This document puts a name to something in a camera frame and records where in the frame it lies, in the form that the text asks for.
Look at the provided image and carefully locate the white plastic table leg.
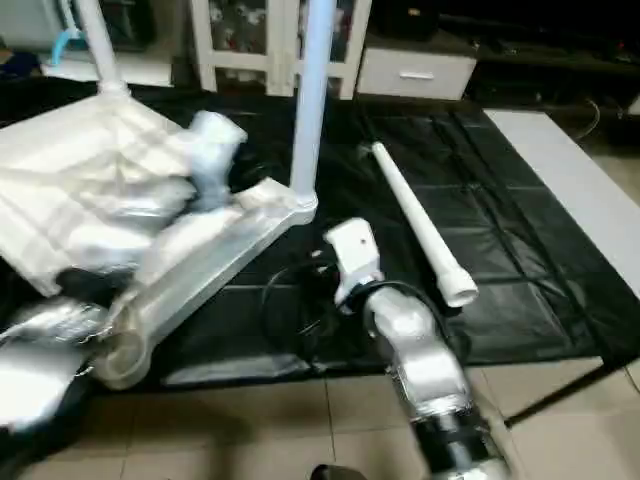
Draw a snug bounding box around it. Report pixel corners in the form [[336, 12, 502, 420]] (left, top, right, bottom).
[[290, 0, 337, 201], [75, 0, 131, 98], [371, 142, 480, 307]]

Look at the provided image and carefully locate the white plastic table top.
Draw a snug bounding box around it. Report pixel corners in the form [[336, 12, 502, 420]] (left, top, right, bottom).
[[0, 93, 319, 391]]

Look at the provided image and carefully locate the black work mat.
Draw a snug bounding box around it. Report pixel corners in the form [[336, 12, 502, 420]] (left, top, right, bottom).
[[0, 78, 626, 389]]

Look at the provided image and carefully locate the white drawer unit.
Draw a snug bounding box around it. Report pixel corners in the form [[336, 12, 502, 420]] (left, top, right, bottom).
[[357, 45, 478, 101]]

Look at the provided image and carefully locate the white glass-door cabinet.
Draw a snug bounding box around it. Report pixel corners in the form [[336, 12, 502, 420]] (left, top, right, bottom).
[[190, 0, 373, 99]]

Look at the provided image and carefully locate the white flat board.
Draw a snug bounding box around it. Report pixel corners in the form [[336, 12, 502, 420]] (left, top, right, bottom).
[[485, 108, 640, 301]]

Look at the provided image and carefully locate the black stand leg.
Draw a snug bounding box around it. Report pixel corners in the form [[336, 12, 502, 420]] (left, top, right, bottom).
[[500, 358, 640, 431]]

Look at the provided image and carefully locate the blue plastic tool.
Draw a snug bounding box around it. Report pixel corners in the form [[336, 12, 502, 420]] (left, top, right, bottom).
[[50, 0, 89, 69]]

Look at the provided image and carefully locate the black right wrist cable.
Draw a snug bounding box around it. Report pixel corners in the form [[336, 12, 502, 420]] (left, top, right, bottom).
[[260, 255, 471, 363]]

